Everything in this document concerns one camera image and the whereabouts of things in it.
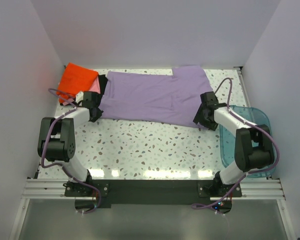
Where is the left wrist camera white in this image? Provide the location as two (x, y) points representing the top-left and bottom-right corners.
(75, 91), (84, 104)

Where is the folded orange t shirt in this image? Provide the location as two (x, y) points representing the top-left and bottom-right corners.
(56, 62), (99, 100)

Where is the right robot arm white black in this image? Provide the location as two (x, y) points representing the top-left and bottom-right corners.
(193, 91), (280, 197)

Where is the folded pink t shirt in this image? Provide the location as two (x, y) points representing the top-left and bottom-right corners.
(60, 77), (101, 106)

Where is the folded black t shirt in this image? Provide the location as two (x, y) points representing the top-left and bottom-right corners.
(57, 74), (108, 101)

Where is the teal plastic basket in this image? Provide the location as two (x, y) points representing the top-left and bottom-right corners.
(219, 105), (276, 179)

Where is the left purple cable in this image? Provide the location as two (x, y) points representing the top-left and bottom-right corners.
(41, 88), (102, 215)

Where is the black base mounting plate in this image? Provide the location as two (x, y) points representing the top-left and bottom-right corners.
(63, 179), (242, 213)

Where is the lilac polo shirt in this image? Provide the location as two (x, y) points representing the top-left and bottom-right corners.
(99, 66), (213, 128)

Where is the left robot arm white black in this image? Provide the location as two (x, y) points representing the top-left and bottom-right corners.
(37, 91), (103, 196)

